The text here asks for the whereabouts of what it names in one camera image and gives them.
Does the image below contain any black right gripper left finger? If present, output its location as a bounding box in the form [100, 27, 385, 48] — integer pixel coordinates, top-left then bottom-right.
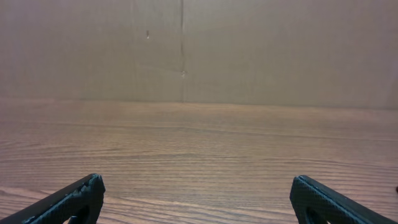
[1, 174, 106, 224]

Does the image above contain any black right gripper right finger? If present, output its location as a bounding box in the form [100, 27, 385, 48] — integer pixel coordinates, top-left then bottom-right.
[290, 175, 397, 224]

